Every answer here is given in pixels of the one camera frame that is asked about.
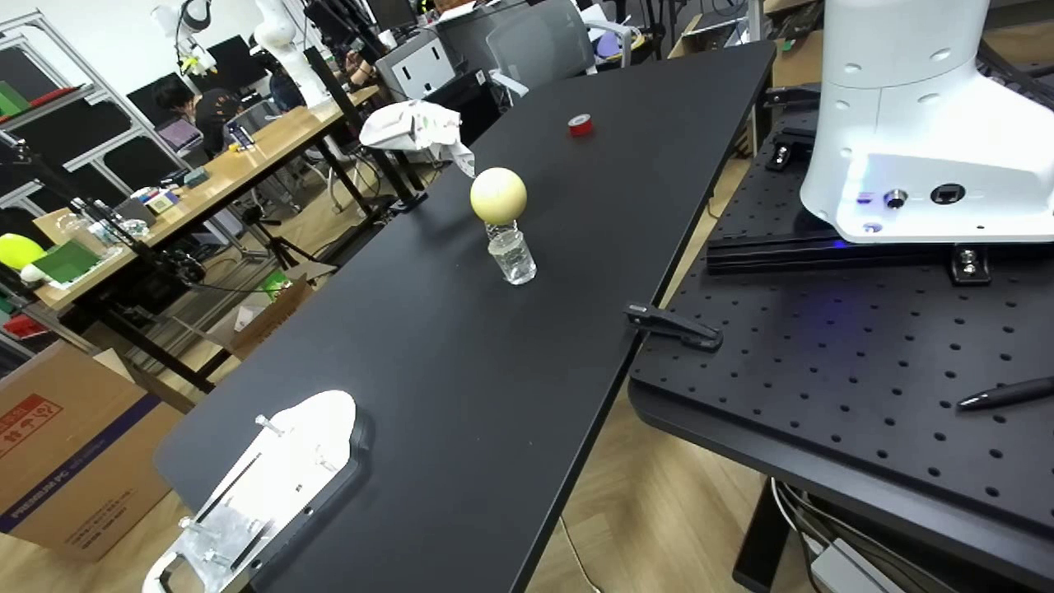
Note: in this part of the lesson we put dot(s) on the white cloth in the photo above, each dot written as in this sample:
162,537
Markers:
414,127

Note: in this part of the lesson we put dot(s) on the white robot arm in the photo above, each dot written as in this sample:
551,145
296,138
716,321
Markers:
922,108

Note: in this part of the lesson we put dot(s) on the clear plastic cup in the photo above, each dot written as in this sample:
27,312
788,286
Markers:
513,260

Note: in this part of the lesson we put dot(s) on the yellow ball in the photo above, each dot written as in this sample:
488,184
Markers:
498,198

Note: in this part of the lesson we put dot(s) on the black table clamp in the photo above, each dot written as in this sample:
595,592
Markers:
674,326

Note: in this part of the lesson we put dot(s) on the red tape roll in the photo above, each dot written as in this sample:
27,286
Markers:
582,127

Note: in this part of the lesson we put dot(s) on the small green object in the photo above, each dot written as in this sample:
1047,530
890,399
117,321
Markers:
274,283

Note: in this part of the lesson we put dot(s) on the gray office chair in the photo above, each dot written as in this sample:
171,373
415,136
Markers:
539,36

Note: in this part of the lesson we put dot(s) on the long wooden table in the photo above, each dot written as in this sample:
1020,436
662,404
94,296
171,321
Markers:
240,166

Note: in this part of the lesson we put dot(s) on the black perforated breadboard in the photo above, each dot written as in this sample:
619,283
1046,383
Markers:
858,363

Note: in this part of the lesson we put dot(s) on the seated person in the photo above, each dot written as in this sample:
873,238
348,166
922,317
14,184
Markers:
211,115

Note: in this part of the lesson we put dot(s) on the gray power adapter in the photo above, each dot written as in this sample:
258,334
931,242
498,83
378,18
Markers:
852,570

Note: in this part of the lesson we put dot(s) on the gray metal shelf rack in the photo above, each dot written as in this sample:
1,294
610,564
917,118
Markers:
118,159

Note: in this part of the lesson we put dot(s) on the metal bolt fixture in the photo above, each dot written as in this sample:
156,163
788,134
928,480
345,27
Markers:
968,265

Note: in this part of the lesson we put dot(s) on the green tray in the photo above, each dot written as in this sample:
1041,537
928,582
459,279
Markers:
66,260

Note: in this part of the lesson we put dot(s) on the black pen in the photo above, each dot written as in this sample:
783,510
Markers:
1007,394

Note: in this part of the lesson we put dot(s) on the cardboard box red print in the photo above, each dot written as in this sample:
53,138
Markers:
66,448

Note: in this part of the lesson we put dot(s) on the black mounting rail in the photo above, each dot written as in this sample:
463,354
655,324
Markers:
835,256

